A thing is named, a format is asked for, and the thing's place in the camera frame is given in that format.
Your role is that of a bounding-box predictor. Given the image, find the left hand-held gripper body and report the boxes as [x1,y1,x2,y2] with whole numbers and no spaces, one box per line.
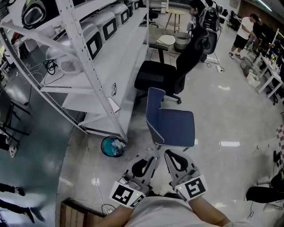
[109,175,154,208]

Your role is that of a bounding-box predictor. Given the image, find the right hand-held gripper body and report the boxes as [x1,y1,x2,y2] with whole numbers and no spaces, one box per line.
[169,172,208,203]

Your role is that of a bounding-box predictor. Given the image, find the pale grey clothing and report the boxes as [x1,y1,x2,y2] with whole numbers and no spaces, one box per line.
[142,148,159,159]

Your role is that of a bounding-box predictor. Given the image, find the blue fabric chair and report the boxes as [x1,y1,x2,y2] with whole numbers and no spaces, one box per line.
[145,86,196,152]

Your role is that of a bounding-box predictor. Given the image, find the person's left forearm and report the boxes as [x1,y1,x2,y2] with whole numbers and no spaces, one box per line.
[97,204,136,227]

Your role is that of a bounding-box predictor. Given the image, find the person's right forearm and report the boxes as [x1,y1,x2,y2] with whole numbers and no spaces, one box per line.
[190,196,232,225]

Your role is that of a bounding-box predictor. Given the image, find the black office chair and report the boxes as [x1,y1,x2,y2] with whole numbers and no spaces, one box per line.
[134,27,218,105]

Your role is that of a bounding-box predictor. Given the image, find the black bin with blue bag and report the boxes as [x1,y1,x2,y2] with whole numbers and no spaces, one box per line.
[100,135,127,158]

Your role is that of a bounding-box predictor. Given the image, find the person's white shirt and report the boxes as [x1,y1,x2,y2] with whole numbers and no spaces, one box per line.
[129,196,252,227]

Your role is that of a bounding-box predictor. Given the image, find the wooden slatted crate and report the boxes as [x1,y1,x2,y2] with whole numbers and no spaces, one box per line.
[59,199,105,227]

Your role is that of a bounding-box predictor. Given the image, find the pink checkered cloth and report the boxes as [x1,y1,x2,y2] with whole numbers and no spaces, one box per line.
[276,124,284,165]

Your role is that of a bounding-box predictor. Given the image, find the white metal shelving rack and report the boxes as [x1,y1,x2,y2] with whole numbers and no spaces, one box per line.
[0,0,150,143]

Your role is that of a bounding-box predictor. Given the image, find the white desk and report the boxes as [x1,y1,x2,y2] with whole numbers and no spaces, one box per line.
[254,52,284,98]

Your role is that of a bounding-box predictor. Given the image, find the white appliance with mesh grille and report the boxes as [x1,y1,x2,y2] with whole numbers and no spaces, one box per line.
[45,47,85,75]

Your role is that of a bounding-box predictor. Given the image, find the grey woven basket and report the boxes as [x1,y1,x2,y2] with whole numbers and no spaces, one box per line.
[173,31,192,53]

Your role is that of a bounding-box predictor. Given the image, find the row of white domed appliances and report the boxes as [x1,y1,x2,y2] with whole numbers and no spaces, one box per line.
[79,0,147,62]

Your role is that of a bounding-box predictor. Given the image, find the black and grey backpack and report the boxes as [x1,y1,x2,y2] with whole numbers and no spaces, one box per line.
[197,6,221,54]

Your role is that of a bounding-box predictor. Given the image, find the round wooden table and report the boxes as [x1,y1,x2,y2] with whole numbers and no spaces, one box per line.
[165,8,187,32]

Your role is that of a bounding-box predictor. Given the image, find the black domed appliance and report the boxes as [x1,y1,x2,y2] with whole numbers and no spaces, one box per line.
[20,0,47,30]

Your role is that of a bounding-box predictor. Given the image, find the thin white floor cable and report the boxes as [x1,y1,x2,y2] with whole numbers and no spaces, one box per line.
[85,132,105,207]

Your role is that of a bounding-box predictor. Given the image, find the gold wire chair white seat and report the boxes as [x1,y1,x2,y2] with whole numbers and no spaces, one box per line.
[149,22,176,59]

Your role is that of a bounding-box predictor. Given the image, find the coiled black cable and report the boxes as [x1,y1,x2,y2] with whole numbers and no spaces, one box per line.
[43,59,59,75]

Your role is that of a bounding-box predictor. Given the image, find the black metal frame chair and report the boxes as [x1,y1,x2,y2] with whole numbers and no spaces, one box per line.
[0,88,32,143]

